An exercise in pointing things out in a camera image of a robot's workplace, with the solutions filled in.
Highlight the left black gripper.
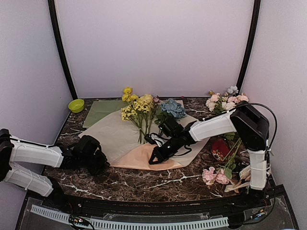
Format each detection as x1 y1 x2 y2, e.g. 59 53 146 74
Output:
79 149 109 176

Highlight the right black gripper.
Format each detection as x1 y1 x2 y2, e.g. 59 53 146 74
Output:
149 135 181 164

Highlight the beige wrapping paper sheet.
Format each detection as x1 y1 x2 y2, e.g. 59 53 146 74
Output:
79 111 209 171

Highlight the small yellow blossom sprig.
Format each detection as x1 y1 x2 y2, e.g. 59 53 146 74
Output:
121 99 152 144

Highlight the blue fake flower stem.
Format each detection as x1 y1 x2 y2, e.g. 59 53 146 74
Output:
156 98 187 136

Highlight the dusty pink rose stem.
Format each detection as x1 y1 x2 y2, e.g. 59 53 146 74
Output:
152 96 160 125

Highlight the pale yellow flower stem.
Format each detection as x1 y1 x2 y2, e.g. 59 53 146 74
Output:
137 94 155 143

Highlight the bright yellow flower stem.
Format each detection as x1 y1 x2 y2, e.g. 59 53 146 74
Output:
121 87 142 144

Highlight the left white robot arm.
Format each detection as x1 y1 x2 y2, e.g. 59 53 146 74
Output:
0 129 110 209

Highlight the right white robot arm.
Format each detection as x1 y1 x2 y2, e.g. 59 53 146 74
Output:
149 101 271 208

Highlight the pink fake flower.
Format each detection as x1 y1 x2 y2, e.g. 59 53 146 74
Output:
202 138 242 185

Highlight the bunch of fake flowers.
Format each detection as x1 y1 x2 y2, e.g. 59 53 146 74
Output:
205 86 249 114

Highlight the green wrapping paper sheet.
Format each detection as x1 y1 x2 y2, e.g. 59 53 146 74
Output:
83 100 128 128

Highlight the green plastic bowl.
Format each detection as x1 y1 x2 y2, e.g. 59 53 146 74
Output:
68 99 84 114

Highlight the pink wrapping paper stack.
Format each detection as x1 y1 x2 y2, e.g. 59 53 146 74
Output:
176 100 184 108

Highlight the red floral tin lid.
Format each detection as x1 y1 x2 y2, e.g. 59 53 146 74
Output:
211 138 233 162

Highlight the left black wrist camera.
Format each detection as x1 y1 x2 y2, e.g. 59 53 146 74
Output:
74 135 101 156

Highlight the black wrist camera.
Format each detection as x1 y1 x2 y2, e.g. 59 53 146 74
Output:
158 117 184 138
74 135 101 156

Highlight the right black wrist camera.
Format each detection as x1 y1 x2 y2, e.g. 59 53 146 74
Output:
158 117 184 138

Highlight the white slotted cable duct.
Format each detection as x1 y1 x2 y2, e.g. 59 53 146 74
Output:
30 205 229 230

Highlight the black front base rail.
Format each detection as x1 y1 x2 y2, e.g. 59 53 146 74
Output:
26 185 288 218

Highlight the left black frame post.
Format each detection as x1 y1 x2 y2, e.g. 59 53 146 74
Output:
47 0 78 100

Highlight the black frame post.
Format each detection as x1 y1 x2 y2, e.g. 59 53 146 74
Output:
236 0 261 92
47 0 78 100

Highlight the right black frame post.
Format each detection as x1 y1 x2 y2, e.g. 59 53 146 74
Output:
236 0 261 92

